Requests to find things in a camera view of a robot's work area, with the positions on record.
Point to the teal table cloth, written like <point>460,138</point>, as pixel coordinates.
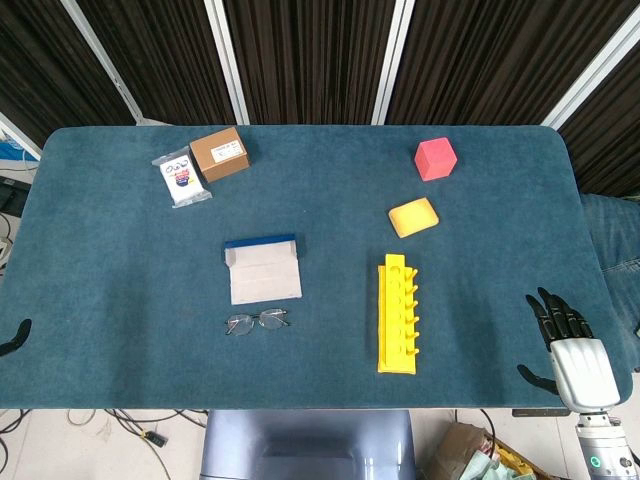
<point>325,200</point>

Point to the grey glasses case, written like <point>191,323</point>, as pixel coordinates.
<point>265,277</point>

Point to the yellow sponge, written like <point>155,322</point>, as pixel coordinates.
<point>414,217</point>

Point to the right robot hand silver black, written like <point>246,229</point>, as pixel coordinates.
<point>585,370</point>

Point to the yellow test tube rack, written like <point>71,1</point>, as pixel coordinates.
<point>392,325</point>

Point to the brown cardboard box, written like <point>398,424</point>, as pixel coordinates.
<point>220,157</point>

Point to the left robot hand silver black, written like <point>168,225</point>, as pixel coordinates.
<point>20,336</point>

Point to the white plastic packet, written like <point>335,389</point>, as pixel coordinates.
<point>182,182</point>

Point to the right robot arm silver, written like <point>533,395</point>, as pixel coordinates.
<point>602,445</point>

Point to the red foam cube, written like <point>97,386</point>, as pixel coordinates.
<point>435,160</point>

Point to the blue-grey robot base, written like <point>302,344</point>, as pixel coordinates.
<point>305,445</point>

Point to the thin-framed eyeglasses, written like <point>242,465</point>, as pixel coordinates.
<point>239,325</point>

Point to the white aluminium partition post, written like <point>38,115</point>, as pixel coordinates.
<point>227,60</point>
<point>102,60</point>
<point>595,70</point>
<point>395,60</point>
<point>17,132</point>

